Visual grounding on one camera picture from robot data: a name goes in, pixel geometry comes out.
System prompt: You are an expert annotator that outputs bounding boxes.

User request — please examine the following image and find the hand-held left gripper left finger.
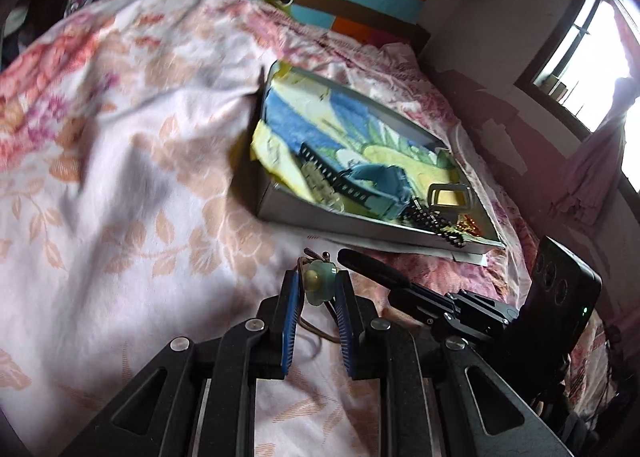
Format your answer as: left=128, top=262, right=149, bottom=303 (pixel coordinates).
left=57, top=269, right=306, bottom=457

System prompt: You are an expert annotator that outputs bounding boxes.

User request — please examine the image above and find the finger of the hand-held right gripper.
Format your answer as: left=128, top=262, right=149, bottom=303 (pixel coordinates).
left=337, top=247, right=522, bottom=344

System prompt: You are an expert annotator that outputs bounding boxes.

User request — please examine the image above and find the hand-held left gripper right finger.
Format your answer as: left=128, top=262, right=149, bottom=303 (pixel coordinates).
left=334, top=269, right=576, bottom=457

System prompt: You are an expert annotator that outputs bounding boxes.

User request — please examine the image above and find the silver metal tray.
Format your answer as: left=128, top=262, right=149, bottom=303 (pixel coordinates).
left=254, top=60, right=507, bottom=256

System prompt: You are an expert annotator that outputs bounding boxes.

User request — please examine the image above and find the green jade pendant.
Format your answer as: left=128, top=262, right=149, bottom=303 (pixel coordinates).
left=297, top=248, right=347, bottom=344

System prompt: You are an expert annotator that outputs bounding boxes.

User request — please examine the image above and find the black bead bracelet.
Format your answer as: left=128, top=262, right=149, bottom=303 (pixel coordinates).
left=404, top=204, right=469, bottom=251

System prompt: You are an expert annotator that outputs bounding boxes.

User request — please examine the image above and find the pale metal link band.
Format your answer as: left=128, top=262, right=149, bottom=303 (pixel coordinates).
left=301, top=162, right=337, bottom=211

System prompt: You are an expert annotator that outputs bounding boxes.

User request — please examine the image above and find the blue-grey wristwatch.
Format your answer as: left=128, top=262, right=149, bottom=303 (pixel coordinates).
left=298, top=142, right=417, bottom=224

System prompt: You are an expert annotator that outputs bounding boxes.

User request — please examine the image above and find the white paper sheet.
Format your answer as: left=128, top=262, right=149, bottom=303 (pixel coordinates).
left=447, top=248, right=490, bottom=267

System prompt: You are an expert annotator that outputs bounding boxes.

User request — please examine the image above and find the silver rectangular buckle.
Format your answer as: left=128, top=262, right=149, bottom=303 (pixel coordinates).
left=426, top=184, right=477, bottom=214

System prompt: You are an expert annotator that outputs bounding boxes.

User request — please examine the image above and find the pink hanging cloth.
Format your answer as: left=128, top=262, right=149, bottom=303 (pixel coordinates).
left=564, top=12, right=640, bottom=219

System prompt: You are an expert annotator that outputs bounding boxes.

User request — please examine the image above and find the cartoon printed cloth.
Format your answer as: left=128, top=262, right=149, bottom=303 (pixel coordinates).
left=250, top=64, right=483, bottom=239

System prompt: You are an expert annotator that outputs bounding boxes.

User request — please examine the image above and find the pink floral quilt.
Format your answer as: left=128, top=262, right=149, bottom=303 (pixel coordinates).
left=0, top=0, right=621, bottom=457

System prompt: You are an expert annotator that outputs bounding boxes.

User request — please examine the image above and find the dark wooden headboard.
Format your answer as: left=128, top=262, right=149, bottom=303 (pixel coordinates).
left=407, top=22, right=441, bottom=55

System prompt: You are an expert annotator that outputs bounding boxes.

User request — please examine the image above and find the window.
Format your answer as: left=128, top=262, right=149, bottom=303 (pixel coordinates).
left=514, top=0, right=640, bottom=139

